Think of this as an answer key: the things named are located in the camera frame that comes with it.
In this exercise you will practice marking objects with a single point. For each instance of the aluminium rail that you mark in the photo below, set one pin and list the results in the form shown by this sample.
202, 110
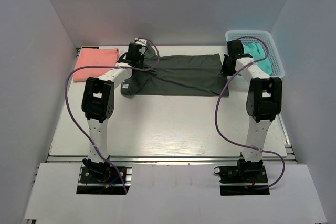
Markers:
146, 159

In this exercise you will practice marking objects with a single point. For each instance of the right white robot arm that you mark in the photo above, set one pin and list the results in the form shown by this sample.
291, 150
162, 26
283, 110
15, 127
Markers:
263, 102

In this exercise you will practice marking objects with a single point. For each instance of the teal t-shirt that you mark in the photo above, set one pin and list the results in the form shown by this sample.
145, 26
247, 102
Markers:
256, 50

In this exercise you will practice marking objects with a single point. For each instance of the white plastic basket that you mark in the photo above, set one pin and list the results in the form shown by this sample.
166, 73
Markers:
263, 37

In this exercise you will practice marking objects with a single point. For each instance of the dark grey t-shirt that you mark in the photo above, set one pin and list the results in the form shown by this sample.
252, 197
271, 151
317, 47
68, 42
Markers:
177, 75

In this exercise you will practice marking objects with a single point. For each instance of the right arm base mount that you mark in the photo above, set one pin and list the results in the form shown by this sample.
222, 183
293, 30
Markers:
246, 178

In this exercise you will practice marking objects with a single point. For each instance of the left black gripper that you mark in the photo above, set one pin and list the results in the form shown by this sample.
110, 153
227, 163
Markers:
142, 57

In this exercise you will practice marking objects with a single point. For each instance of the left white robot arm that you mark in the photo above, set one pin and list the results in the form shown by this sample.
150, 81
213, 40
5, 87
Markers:
98, 100

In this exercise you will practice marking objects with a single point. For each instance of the folded pink t-shirt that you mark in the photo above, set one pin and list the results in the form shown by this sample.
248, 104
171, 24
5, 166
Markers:
94, 57

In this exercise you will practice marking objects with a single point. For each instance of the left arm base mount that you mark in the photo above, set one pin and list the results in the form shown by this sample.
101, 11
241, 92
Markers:
102, 179

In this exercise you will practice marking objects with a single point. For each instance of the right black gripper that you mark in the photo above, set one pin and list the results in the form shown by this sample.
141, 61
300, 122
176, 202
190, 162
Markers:
226, 71

